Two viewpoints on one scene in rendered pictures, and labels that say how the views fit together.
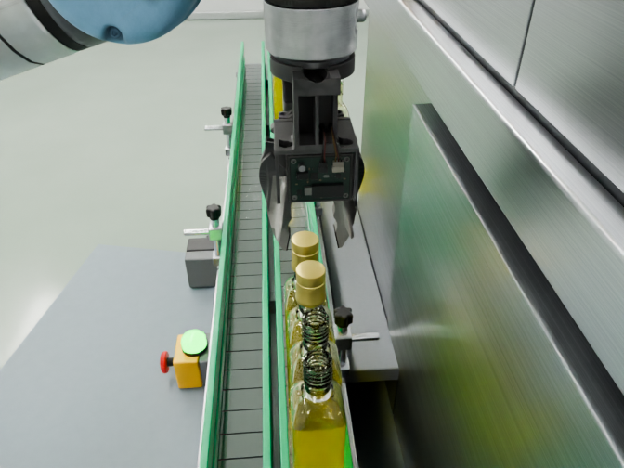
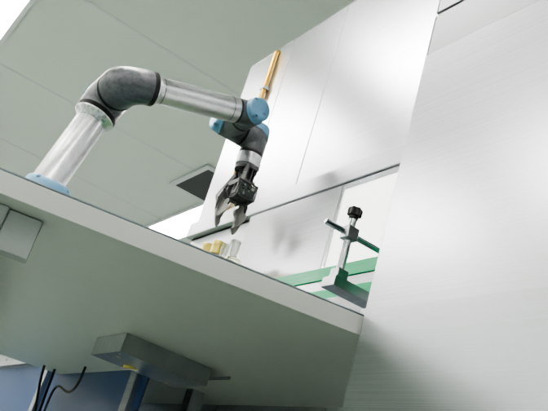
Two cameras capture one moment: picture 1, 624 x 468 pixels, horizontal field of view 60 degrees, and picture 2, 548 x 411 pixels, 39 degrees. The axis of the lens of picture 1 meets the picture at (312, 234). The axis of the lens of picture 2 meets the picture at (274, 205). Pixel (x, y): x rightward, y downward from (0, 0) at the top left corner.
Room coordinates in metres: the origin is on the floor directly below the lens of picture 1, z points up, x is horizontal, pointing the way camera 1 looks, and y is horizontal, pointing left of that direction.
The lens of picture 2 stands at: (-1.59, 0.78, 0.38)
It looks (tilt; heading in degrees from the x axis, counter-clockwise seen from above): 23 degrees up; 336
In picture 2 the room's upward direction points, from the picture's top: 17 degrees clockwise
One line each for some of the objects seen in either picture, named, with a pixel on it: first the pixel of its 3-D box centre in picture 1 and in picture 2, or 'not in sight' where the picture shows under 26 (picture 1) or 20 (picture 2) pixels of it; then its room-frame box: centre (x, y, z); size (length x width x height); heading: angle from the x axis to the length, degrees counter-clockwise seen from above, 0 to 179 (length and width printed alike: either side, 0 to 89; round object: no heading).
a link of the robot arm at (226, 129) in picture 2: not in sight; (231, 124); (0.42, 0.10, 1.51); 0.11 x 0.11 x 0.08; 4
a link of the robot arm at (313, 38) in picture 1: (315, 28); (249, 162); (0.45, 0.00, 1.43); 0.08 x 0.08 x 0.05
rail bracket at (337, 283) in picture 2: not in sight; (351, 267); (-0.40, 0.06, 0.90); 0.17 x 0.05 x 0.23; 94
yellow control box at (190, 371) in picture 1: (196, 361); not in sight; (0.66, 0.21, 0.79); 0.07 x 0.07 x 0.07; 4
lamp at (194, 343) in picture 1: (193, 341); not in sight; (0.66, 0.21, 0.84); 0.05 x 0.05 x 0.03
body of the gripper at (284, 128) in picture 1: (313, 124); (241, 184); (0.44, 0.00, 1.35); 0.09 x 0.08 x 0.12; 4
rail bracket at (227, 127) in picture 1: (219, 132); not in sight; (1.29, 0.24, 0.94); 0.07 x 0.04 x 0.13; 94
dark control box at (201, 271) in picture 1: (206, 262); not in sight; (0.94, 0.24, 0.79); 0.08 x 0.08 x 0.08; 4
